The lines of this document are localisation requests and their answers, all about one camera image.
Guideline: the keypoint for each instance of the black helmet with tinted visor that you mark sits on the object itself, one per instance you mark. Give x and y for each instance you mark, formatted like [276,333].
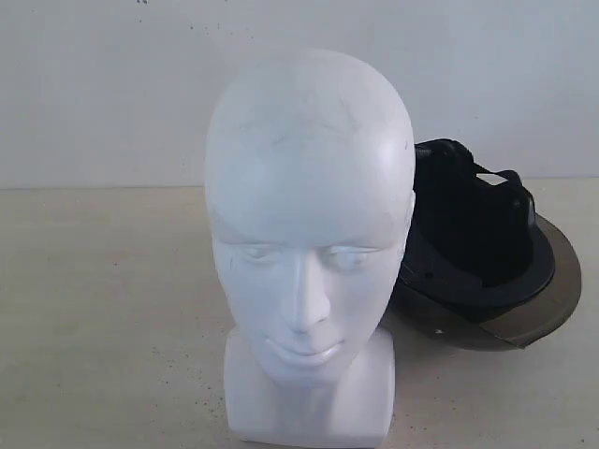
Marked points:
[483,270]

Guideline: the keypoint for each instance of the white mannequin head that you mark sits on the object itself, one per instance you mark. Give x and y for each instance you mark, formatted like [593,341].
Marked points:
[309,187]

